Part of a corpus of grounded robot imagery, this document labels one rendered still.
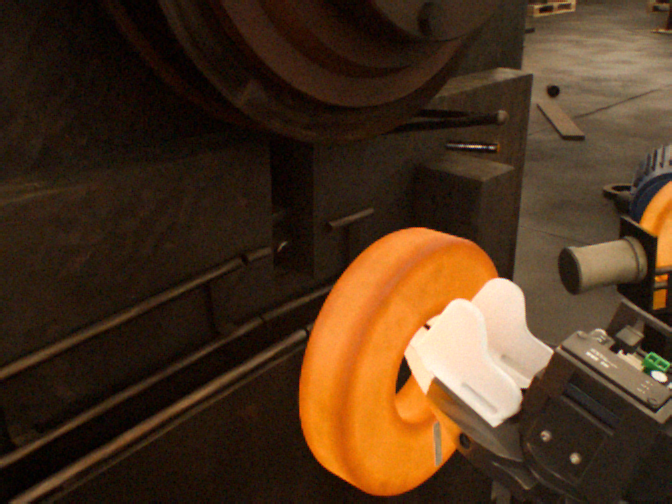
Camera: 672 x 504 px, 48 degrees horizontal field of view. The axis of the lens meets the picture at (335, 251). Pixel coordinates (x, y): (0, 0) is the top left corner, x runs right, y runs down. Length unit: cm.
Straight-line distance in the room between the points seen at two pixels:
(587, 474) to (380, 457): 12
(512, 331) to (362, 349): 9
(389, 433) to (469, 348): 7
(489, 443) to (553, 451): 3
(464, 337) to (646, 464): 10
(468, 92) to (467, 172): 15
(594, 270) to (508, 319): 56
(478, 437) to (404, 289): 8
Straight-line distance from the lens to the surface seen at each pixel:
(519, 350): 42
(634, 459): 35
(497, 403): 39
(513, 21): 348
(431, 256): 41
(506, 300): 42
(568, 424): 37
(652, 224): 101
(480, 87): 103
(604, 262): 98
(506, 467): 38
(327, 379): 39
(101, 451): 61
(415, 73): 71
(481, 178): 88
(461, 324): 39
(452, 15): 63
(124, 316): 68
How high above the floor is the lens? 106
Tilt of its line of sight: 23 degrees down
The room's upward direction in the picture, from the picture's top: straight up
